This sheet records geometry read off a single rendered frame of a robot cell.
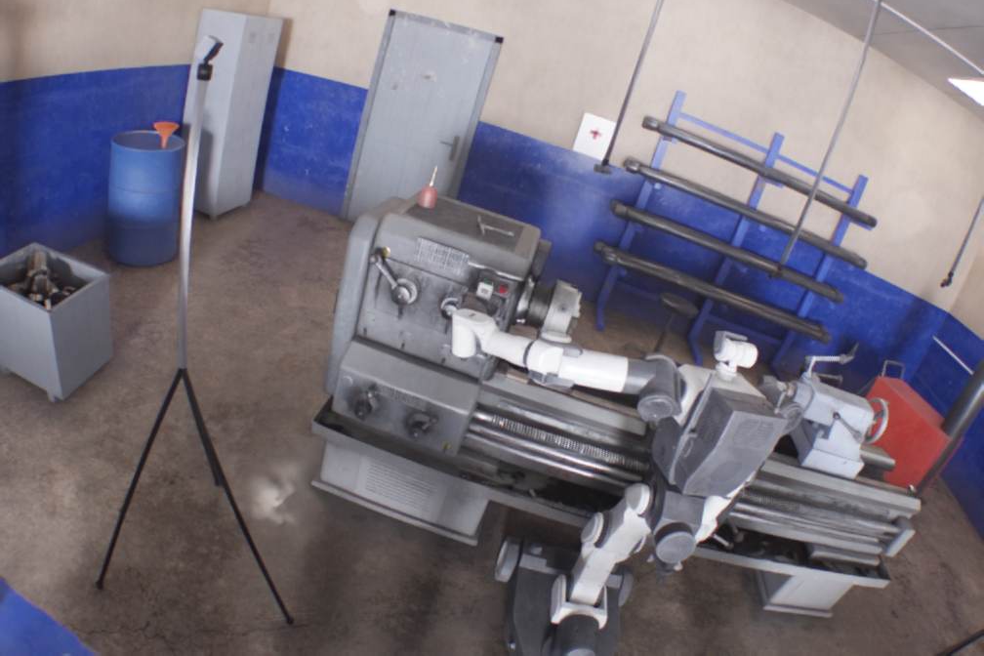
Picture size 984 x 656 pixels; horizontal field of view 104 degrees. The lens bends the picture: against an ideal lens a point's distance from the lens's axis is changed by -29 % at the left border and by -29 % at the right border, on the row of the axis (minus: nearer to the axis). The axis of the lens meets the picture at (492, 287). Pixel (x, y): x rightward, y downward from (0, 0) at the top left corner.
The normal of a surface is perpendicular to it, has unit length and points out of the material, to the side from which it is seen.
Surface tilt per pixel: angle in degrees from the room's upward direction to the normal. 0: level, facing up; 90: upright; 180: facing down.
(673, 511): 37
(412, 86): 90
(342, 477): 90
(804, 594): 90
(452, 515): 90
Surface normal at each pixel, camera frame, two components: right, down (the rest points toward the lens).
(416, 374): 0.15, -0.55
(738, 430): 0.15, 0.31
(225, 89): -0.16, 0.37
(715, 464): 0.06, 0.54
